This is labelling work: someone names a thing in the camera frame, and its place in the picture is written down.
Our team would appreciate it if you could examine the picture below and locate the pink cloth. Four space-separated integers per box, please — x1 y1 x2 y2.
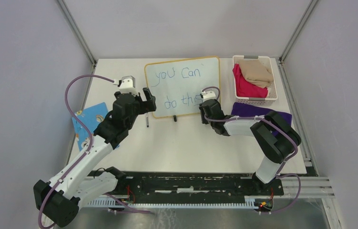
233 64 268 98

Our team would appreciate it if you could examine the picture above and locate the yellow framed whiteboard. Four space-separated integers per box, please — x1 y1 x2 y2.
144 56 221 118

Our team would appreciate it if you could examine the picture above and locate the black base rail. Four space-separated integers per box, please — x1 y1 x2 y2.
109 171 284 204

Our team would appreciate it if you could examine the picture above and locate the white plastic basket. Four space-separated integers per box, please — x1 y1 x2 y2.
232 55 278 106

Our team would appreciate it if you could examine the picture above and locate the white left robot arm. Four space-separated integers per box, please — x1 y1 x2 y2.
33 87 156 228

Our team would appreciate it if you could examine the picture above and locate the purple cloth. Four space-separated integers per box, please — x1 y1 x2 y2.
231 102 292 125

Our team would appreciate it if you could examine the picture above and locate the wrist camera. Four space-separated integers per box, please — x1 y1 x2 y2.
200 90 217 102
118 75 137 95

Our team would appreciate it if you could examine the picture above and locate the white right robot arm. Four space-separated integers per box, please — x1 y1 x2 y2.
199 99 301 195

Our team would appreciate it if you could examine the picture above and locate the blue patterned cloth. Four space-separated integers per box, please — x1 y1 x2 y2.
72 102 108 151

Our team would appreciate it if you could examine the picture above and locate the white cable duct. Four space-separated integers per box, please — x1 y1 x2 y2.
86 197 258 209

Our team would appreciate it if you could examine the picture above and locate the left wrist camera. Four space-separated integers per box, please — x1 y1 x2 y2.
118 75 137 95

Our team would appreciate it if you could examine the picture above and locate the beige cloth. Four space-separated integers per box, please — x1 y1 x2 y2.
238 60 274 88

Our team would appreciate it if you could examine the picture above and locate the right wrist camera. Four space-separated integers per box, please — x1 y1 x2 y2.
200 90 217 102

